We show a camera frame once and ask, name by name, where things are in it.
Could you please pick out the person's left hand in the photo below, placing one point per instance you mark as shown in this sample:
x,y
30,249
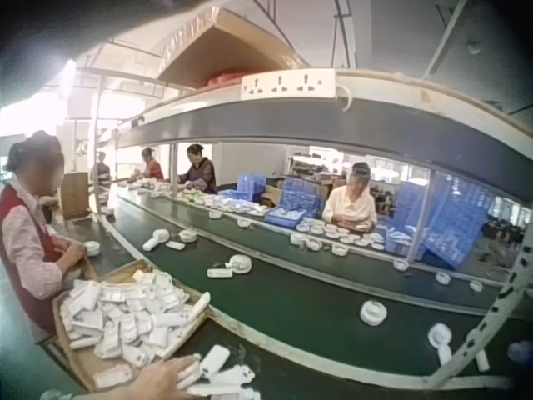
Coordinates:
x,y
160,381

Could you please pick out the person's left fingers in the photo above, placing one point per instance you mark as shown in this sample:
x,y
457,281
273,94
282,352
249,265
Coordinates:
x,y
187,371

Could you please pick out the heap of white plastic housings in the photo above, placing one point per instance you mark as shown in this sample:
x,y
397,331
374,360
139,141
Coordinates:
x,y
129,316

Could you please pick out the cardboard tray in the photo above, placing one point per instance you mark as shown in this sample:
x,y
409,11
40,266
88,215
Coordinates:
x,y
89,366

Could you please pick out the small white plastic cover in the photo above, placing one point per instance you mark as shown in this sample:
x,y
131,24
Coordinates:
x,y
174,245
220,273

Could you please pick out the white round fan head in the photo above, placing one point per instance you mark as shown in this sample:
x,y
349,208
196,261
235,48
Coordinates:
x,y
476,285
304,241
340,249
401,265
444,278
92,248
244,223
215,214
240,263
188,236
372,312

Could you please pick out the green conveyor belt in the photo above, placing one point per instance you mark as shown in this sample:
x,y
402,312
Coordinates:
x,y
291,291

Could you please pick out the white handheld fan body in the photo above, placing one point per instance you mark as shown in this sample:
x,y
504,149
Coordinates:
x,y
440,341
154,241

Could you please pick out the row of white fan parts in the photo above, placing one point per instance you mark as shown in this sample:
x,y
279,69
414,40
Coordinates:
x,y
200,200

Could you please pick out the flat blue plastic tray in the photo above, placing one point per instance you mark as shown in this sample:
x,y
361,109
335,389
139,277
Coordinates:
x,y
285,216
230,194

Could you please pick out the blue plastic crate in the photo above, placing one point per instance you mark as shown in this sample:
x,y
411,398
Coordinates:
x,y
302,193
251,185

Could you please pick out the upright brown cardboard box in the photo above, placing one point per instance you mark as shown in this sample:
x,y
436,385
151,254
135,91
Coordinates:
x,y
75,196

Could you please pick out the group of white fan parts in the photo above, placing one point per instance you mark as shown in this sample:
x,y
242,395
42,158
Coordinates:
x,y
345,235

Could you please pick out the red bag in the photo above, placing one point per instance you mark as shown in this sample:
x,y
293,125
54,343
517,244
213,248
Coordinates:
x,y
225,78

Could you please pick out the stack of blue crates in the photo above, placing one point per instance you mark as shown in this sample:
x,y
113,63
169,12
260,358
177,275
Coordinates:
x,y
445,221

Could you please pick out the white power strip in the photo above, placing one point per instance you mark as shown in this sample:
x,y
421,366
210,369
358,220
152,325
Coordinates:
x,y
287,84

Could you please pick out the large cardboard box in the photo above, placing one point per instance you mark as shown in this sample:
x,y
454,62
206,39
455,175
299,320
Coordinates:
x,y
233,46

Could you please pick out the pale blue round object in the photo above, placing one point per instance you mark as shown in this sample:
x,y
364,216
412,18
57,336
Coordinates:
x,y
520,352

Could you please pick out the overhead shelf frame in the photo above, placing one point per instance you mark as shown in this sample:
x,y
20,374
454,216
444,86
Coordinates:
x,y
291,125

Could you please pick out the slotted metal post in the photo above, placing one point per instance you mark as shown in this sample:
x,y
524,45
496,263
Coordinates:
x,y
487,316

